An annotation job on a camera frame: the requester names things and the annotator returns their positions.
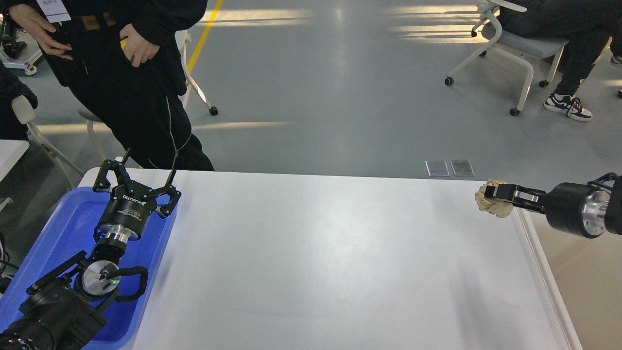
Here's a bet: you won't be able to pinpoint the blue plastic tray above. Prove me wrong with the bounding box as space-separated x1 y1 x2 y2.
0 188 177 350

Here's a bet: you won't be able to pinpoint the white equipment cart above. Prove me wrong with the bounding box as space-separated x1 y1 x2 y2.
0 16 42 75

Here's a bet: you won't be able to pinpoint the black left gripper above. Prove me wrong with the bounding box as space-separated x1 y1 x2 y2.
92 149 181 240

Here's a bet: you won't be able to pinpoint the left metal floor plate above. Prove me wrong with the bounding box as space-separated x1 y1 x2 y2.
426 160 449 177

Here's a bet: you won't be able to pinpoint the white side table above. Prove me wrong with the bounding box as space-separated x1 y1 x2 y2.
0 140 30 181

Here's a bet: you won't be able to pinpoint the seated person black trousers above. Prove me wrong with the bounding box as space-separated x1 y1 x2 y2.
498 0 622 122

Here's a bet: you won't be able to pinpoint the right metal floor plate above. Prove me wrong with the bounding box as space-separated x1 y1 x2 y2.
449 159 475 177

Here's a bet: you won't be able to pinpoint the white plastic bin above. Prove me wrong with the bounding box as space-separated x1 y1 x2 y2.
526 212 622 350

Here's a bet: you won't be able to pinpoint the metal floor plate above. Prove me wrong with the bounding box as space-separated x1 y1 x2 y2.
449 159 475 177
426 160 449 177

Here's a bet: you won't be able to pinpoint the beige paper ball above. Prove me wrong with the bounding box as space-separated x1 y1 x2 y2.
474 179 515 218

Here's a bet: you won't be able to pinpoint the white chair far left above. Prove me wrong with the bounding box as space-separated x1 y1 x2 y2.
0 64 84 189

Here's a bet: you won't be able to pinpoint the person in black clothes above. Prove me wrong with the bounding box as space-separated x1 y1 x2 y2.
1 0 214 171

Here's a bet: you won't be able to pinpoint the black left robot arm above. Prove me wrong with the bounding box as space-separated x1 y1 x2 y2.
1 155 181 350

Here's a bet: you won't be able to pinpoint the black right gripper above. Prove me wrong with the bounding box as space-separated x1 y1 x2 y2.
484 182 610 239

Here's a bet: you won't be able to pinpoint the grey office chair left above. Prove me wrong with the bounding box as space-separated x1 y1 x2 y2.
78 29 219 161

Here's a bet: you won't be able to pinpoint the grey office chair right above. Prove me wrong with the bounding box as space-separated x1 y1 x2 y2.
444 0 567 117

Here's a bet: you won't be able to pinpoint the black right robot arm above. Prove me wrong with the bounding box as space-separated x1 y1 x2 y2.
484 173 622 239

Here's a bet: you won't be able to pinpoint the grey office chair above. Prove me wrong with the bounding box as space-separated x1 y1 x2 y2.
78 29 219 161
444 0 567 117

